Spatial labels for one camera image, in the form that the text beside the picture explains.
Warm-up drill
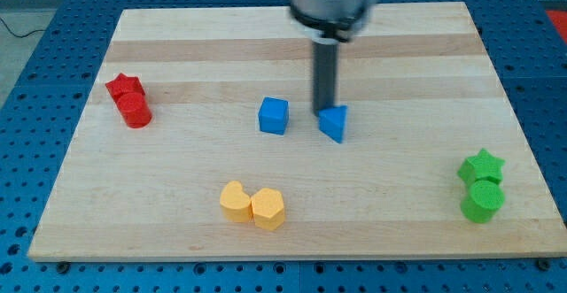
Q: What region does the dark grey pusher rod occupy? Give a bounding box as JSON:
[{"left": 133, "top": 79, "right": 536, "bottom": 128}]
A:
[{"left": 312, "top": 42, "right": 338, "bottom": 116}]

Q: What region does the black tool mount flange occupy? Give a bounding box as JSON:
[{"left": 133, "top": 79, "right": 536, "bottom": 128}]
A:
[{"left": 290, "top": 5, "right": 371, "bottom": 42}]

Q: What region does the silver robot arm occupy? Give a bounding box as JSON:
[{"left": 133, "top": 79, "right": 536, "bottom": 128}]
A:
[{"left": 289, "top": 0, "right": 378, "bottom": 115}]

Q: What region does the blue cube block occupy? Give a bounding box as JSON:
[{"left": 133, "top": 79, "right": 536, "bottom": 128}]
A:
[{"left": 258, "top": 97, "right": 289, "bottom": 135}]

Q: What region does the green star block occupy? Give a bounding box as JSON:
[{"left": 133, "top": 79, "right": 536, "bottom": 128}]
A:
[{"left": 457, "top": 149, "right": 506, "bottom": 187}]

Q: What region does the red star block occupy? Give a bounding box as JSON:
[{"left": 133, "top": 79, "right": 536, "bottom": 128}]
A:
[{"left": 105, "top": 73, "right": 145, "bottom": 103}]

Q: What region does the blue triangle block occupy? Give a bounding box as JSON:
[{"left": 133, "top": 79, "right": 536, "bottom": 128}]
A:
[{"left": 318, "top": 105, "right": 348, "bottom": 143}]

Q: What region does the wooden board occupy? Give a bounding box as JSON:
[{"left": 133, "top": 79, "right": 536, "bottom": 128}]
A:
[{"left": 28, "top": 2, "right": 566, "bottom": 262}]

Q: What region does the yellow hexagon block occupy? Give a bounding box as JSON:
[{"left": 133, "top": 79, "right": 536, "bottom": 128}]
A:
[{"left": 251, "top": 188, "right": 285, "bottom": 231}]

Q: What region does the yellow heart block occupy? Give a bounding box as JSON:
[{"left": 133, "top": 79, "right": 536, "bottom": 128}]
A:
[{"left": 219, "top": 181, "right": 252, "bottom": 223}]

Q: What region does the red cylinder block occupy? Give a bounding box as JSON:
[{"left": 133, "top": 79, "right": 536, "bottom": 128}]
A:
[{"left": 116, "top": 92, "right": 152, "bottom": 128}]

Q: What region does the green cylinder block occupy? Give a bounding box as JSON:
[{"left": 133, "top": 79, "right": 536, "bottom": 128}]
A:
[{"left": 460, "top": 181, "right": 506, "bottom": 223}]

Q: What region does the black cable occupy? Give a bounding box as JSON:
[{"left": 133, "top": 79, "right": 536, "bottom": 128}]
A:
[{"left": 0, "top": 16, "right": 47, "bottom": 39}]

